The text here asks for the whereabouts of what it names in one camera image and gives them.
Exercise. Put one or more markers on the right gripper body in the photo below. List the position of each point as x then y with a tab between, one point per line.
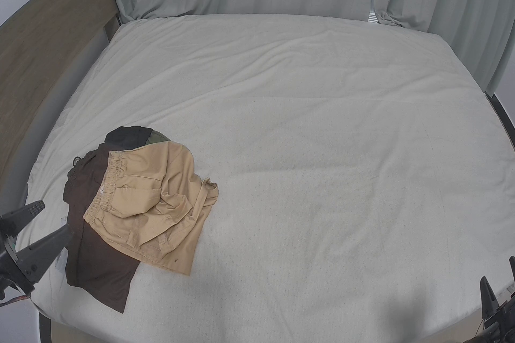
503	327

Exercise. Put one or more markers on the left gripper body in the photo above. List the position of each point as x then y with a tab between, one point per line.
16	271

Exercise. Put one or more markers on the dark brown garment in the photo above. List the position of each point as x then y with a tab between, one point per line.
100	273

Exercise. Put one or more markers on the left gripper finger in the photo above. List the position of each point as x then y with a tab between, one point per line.
38	259
20	217

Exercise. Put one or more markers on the tan shorts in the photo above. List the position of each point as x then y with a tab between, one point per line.
161	212

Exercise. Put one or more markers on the bed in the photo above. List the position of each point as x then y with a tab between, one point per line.
322	172

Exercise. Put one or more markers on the black garment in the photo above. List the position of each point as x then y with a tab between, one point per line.
126	137

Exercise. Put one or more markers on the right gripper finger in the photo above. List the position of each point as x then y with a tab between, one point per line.
490	299
512	273

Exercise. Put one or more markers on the green garment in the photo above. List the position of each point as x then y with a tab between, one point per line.
157	138

